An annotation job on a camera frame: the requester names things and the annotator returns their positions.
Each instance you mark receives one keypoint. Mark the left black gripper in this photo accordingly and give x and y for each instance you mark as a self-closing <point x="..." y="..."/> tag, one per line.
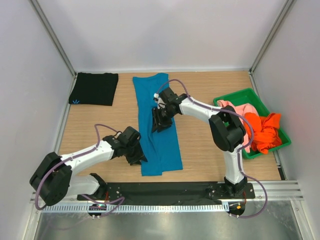
<point x="139" y="155"/>

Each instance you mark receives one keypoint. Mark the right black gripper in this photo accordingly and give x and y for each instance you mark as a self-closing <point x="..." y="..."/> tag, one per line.
<point x="158" y="122"/>

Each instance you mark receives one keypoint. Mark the blue t shirt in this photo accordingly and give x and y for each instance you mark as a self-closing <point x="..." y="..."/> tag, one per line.
<point x="161" y="149"/>

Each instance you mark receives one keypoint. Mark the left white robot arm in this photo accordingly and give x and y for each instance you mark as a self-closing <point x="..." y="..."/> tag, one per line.
<point x="57" y="175"/>

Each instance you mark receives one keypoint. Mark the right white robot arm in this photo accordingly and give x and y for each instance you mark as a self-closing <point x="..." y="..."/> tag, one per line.
<point x="226" y="128"/>

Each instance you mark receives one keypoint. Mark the folded black t shirt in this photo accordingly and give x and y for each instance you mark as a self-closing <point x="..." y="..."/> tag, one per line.
<point x="94" y="89"/>

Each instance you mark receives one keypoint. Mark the pink t shirt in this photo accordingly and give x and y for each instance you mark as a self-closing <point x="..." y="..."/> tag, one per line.
<point x="241" y="110"/>

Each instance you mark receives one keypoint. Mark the orange t shirt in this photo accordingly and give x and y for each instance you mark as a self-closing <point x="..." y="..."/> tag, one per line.
<point x="265" y="130"/>

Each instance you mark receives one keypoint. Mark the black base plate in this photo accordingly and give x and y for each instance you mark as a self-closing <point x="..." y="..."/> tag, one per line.
<point x="173" y="193"/>

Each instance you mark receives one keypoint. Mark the aluminium frame rail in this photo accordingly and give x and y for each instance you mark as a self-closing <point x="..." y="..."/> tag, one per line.
<point x="276" y="191"/>

